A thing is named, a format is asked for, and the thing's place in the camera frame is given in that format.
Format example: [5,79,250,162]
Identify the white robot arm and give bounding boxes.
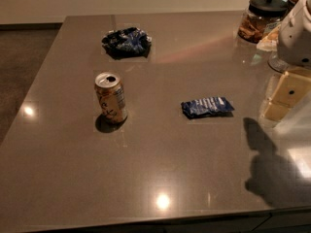
[263,0,311,121]

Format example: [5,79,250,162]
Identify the glass jar with black lid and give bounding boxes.
[238,0,287,44]

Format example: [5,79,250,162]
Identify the blue snack bag flat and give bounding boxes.
[181,97,234,119]

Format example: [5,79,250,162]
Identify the clear glass base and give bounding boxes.
[268,51,290,73]

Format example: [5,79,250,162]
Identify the pale snack packet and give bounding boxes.
[257,25,280,51]

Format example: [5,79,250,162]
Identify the orange soda can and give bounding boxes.
[94,72,127,124]

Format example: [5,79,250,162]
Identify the crumpled dark blue chip bag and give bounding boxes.
[101,27,152,59]

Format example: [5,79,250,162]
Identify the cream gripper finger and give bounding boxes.
[263,69,311,121]

